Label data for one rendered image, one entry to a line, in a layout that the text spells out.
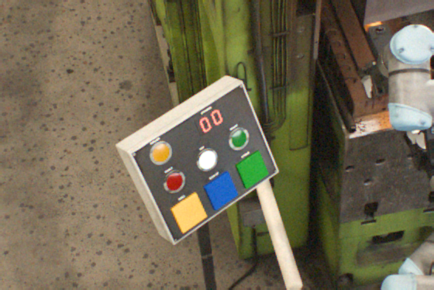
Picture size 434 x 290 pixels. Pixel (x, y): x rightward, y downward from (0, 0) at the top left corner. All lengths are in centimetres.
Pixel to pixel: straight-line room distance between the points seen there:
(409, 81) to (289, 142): 98
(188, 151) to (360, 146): 55
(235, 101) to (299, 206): 93
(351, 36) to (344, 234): 66
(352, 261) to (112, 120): 120
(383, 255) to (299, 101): 75
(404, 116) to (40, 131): 218
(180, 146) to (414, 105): 61
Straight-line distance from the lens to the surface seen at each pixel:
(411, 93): 177
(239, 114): 218
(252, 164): 223
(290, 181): 288
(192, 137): 212
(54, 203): 348
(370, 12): 216
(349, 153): 248
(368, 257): 310
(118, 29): 400
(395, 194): 273
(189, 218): 218
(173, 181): 213
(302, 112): 261
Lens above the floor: 285
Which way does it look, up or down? 53 degrees down
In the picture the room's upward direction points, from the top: 6 degrees counter-clockwise
